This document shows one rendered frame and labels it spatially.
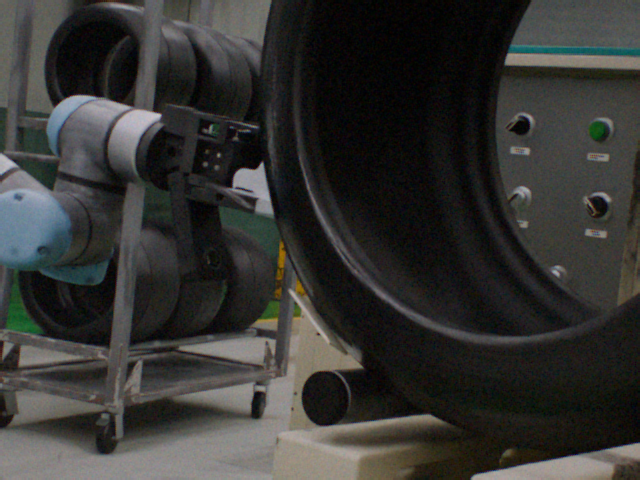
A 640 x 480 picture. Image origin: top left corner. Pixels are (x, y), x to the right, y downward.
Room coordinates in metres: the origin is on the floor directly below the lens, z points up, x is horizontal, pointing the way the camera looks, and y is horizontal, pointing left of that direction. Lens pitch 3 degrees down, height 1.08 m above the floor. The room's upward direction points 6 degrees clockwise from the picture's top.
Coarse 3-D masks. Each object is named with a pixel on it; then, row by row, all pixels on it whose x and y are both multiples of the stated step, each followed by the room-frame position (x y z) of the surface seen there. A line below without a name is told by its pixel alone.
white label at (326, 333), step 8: (296, 296) 1.05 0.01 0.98; (304, 304) 1.05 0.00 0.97; (304, 312) 1.04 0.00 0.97; (312, 312) 1.06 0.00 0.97; (312, 320) 1.04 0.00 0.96; (320, 320) 1.06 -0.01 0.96; (320, 328) 1.03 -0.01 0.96; (328, 328) 1.06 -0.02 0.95; (328, 336) 1.04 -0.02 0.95; (336, 344) 1.04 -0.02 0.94; (344, 352) 1.05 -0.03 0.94
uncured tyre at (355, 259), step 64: (320, 0) 1.07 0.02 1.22; (384, 0) 1.23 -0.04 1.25; (448, 0) 1.27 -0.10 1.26; (512, 0) 1.25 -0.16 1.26; (320, 64) 1.19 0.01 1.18; (384, 64) 1.26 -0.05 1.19; (448, 64) 1.29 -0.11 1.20; (320, 128) 1.19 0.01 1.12; (384, 128) 1.26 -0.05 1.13; (448, 128) 1.28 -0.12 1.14; (320, 192) 1.05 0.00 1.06; (384, 192) 1.24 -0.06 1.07; (448, 192) 1.28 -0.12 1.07; (320, 256) 1.03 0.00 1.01; (384, 256) 1.19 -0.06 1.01; (448, 256) 1.25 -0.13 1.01; (512, 256) 1.23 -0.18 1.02; (384, 320) 0.99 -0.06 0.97; (448, 320) 1.19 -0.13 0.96; (512, 320) 1.21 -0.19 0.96; (576, 320) 1.18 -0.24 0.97; (384, 384) 1.03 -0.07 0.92; (448, 384) 0.95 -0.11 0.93; (512, 384) 0.92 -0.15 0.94; (576, 384) 0.89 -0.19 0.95; (576, 448) 0.94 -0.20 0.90
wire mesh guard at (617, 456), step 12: (636, 444) 0.43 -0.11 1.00; (576, 456) 0.39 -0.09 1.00; (588, 456) 0.40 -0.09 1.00; (600, 456) 0.40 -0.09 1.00; (612, 456) 0.40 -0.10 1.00; (624, 456) 0.40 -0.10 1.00; (636, 456) 0.40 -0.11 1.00; (516, 468) 0.37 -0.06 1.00; (528, 468) 0.37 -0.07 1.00; (540, 468) 0.37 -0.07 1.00; (552, 468) 0.37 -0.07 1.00; (564, 468) 0.37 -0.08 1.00; (576, 468) 0.38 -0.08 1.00; (588, 468) 0.38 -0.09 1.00; (600, 468) 0.38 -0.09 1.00; (612, 468) 0.38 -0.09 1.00; (624, 468) 0.39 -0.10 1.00; (636, 468) 0.39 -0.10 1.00
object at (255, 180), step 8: (240, 176) 1.22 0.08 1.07; (248, 176) 1.22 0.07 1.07; (256, 176) 1.21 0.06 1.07; (264, 176) 1.21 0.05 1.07; (240, 184) 1.22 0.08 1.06; (248, 184) 1.22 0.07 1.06; (256, 184) 1.21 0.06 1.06; (264, 184) 1.21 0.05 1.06; (248, 192) 1.22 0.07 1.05; (256, 192) 1.21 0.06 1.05; (264, 192) 1.20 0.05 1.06; (264, 200) 1.19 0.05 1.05; (256, 208) 1.20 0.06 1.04; (264, 208) 1.19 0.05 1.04; (272, 216) 1.19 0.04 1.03
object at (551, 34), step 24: (552, 0) 1.77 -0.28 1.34; (576, 0) 1.74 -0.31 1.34; (600, 0) 1.72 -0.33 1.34; (624, 0) 1.70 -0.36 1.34; (528, 24) 1.79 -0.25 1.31; (552, 24) 1.76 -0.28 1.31; (576, 24) 1.74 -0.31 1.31; (600, 24) 1.72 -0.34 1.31; (624, 24) 1.70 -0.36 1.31; (528, 48) 1.78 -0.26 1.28; (552, 48) 1.75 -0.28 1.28; (576, 48) 1.73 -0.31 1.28; (600, 48) 1.71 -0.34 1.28; (624, 48) 1.69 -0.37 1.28
